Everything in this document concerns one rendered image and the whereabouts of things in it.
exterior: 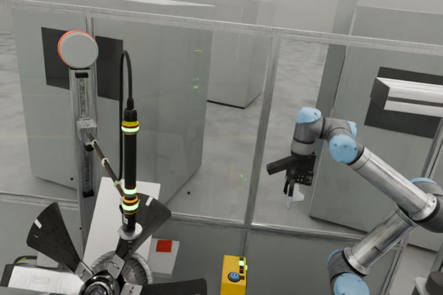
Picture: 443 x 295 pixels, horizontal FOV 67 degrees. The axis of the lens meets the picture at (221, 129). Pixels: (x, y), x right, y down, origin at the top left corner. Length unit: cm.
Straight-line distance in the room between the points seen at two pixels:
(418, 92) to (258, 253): 152
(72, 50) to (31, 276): 89
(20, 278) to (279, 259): 129
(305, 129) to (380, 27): 220
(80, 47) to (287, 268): 160
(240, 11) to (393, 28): 399
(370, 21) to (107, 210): 257
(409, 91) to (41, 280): 134
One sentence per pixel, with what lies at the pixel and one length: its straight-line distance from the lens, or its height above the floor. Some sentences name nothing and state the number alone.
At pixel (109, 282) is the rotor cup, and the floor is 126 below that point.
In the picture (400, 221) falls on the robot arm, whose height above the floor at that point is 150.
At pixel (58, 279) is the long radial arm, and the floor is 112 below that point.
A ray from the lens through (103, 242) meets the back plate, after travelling 155.
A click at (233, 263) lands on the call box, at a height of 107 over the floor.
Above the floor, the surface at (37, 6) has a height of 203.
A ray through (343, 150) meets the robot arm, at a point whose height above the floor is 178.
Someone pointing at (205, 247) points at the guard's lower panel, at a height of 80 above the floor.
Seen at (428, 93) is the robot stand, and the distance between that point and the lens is 73.
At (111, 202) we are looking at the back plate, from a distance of 155.
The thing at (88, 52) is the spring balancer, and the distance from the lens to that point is 157.
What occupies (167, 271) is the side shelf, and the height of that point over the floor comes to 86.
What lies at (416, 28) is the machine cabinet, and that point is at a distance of 327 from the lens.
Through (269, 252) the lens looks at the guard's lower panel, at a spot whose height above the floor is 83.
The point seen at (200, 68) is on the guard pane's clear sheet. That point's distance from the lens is 158.
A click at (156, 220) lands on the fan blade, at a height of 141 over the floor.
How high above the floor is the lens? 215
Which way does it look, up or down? 22 degrees down
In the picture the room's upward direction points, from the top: 6 degrees clockwise
